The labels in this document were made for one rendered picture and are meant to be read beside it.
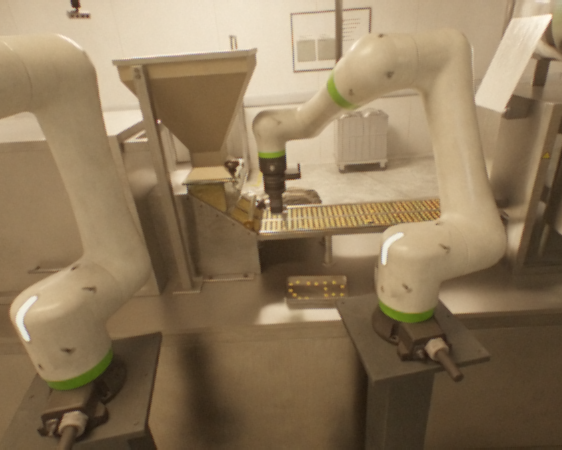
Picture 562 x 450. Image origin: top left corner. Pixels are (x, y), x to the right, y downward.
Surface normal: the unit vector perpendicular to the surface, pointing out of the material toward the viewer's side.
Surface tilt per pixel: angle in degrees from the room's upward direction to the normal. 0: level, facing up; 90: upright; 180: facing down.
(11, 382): 90
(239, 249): 90
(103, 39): 90
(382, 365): 0
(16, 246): 90
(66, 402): 0
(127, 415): 0
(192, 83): 114
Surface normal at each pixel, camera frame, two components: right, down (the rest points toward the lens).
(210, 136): 0.03, 0.77
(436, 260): 0.33, 0.36
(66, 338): 0.59, 0.32
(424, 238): 0.01, -0.78
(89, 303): 0.95, 0.01
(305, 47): 0.00, 0.44
